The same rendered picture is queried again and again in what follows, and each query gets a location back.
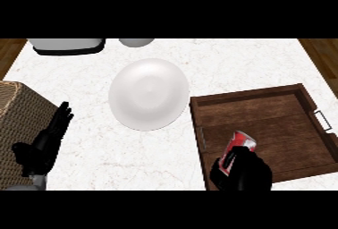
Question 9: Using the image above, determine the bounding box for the tan wicker basket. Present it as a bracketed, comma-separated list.
[0, 81, 60, 191]

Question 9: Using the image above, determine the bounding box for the white appliance with black base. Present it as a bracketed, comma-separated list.
[26, 38, 106, 56]

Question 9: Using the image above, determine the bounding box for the white round object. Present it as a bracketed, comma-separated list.
[118, 38, 156, 48]

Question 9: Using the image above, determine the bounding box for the white oval plate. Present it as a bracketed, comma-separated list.
[106, 57, 191, 131]

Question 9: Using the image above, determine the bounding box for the red and white can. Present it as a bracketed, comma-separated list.
[218, 130, 258, 177]

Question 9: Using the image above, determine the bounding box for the brown wooden tray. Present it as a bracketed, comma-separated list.
[189, 83, 338, 191]

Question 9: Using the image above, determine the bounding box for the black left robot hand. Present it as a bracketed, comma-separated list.
[10, 101, 75, 178]

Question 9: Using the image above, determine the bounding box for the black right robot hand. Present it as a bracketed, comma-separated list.
[208, 145, 274, 191]

